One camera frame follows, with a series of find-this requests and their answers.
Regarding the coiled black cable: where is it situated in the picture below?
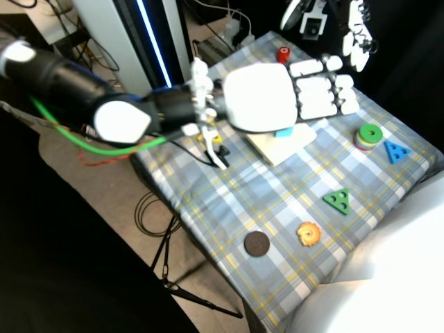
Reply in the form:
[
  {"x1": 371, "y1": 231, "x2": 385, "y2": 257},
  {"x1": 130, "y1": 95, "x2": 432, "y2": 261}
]
[{"x1": 134, "y1": 190, "x2": 183, "y2": 239}]

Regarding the green wooden ring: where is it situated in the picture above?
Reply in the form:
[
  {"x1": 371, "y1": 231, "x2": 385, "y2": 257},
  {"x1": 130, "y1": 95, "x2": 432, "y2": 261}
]
[{"x1": 359, "y1": 123, "x2": 384, "y2": 144}]

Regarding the red braided cable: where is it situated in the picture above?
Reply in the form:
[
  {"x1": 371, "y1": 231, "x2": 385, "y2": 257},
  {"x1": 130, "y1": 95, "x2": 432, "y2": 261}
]
[{"x1": 78, "y1": 137, "x2": 164, "y2": 167}]

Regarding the green cable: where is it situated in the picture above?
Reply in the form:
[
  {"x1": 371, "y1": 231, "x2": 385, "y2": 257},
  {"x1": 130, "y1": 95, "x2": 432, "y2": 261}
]
[{"x1": 29, "y1": 96, "x2": 168, "y2": 156}]

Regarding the green triangle with holes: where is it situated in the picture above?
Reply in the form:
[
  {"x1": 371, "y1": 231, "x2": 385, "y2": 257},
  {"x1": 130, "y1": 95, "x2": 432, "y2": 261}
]
[{"x1": 322, "y1": 187, "x2": 350, "y2": 216}]

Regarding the brown round toy cookie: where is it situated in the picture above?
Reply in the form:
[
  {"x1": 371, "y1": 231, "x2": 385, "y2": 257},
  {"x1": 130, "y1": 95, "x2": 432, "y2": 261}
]
[{"x1": 244, "y1": 231, "x2": 271, "y2": 258}]

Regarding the small white wooden table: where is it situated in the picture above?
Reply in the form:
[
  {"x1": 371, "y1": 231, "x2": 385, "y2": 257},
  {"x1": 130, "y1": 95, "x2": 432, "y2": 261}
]
[{"x1": 244, "y1": 117, "x2": 318, "y2": 167}]

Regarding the white power strip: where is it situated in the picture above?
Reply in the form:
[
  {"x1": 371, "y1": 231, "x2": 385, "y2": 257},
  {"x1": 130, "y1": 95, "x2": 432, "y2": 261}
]
[{"x1": 221, "y1": 17, "x2": 253, "y2": 42}]

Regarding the tan toy biscuit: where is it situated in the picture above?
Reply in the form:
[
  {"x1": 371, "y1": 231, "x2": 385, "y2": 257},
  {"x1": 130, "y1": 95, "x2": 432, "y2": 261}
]
[{"x1": 296, "y1": 221, "x2": 322, "y2": 248}]

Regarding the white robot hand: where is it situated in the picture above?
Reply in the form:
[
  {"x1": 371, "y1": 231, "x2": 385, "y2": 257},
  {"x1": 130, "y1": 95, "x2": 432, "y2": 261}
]
[
  {"x1": 223, "y1": 55, "x2": 360, "y2": 135},
  {"x1": 341, "y1": 0, "x2": 379, "y2": 73}
]

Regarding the white column with blue strip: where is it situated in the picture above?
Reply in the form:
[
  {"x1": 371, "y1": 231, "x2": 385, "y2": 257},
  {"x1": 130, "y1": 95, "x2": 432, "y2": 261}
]
[{"x1": 71, "y1": 0, "x2": 195, "y2": 101}]

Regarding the blue triangle with holes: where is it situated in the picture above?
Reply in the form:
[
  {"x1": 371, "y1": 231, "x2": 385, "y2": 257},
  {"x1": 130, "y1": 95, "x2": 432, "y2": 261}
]
[{"x1": 383, "y1": 140, "x2": 412, "y2": 164}]

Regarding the black tripod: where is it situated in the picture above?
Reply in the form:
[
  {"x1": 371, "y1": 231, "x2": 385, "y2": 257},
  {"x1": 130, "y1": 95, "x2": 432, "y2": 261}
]
[{"x1": 151, "y1": 214, "x2": 244, "y2": 319}]

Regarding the yellow triangle with holes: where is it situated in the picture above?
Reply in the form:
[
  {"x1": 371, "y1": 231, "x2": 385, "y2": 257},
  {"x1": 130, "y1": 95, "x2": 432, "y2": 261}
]
[{"x1": 196, "y1": 133, "x2": 223, "y2": 145}]

